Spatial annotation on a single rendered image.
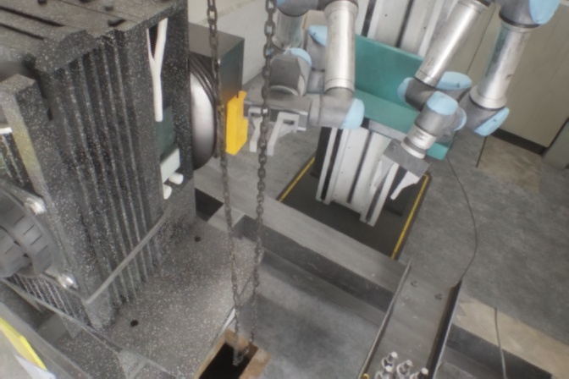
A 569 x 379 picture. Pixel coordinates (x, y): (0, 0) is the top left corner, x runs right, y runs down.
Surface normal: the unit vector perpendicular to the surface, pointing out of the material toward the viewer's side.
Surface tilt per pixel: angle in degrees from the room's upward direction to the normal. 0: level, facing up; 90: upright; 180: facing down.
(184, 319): 0
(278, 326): 0
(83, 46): 90
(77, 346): 0
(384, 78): 90
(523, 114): 90
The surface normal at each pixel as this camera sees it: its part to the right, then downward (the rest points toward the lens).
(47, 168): 0.91, 0.34
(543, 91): -0.50, 0.54
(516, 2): -0.80, 0.46
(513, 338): 0.11, -0.73
